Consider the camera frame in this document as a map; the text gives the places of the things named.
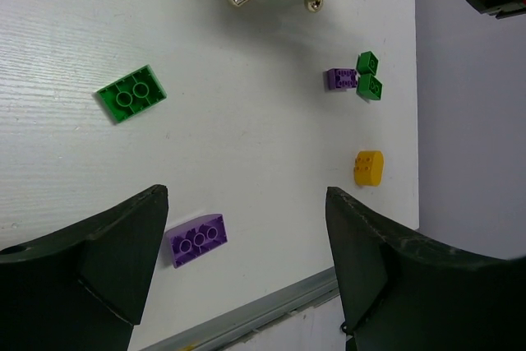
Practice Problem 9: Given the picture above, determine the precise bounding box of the yellow rounded lego brick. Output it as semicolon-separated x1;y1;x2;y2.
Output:
353;150;385;187

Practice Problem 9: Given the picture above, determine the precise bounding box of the large green lego brick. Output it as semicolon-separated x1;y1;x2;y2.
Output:
94;65;167;124

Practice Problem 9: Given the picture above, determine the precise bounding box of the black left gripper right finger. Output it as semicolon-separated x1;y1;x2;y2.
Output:
325;187;525;350

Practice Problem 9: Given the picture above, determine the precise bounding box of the purple lego brick studs up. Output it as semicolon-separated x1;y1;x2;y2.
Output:
325;68;358;91

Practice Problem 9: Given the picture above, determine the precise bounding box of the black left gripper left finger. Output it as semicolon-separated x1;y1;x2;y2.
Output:
1;185;168;350

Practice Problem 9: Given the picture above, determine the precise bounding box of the aluminium table edge rail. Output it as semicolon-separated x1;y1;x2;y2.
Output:
147;267;339;350

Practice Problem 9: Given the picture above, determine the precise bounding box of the purple lego brick underside up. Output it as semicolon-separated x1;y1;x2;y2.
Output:
164;214;228;268

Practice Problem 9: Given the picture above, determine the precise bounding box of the small green lego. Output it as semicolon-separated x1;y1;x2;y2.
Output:
356;51;379;76
357;74;383;100

